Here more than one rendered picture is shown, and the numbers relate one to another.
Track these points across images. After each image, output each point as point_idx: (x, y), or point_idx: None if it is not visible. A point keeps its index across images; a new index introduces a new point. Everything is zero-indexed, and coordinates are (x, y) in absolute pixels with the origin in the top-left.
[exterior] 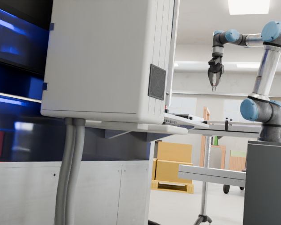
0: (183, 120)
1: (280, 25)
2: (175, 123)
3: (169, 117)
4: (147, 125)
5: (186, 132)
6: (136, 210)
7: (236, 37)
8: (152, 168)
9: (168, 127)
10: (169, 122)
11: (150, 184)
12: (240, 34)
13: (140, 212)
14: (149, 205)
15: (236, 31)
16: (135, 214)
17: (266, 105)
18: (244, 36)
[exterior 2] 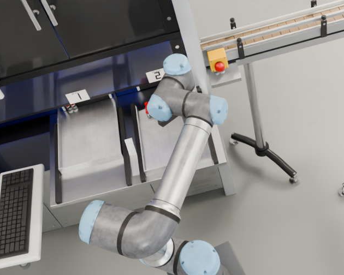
0: (111, 193)
1: (81, 236)
2: (22, 250)
3: (66, 205)
4: None
5: (34, 260)
6: (195, 174)
7: (161, 118)
8: (221, 134)
9: None
10: (3, 257)
11: (224, 148)
12: (178, 107)
13: (207, 174)
14: (229, 164)
15: (157, 109)
16: (193, 177)
17: (155, 267)
18: (188, 112)
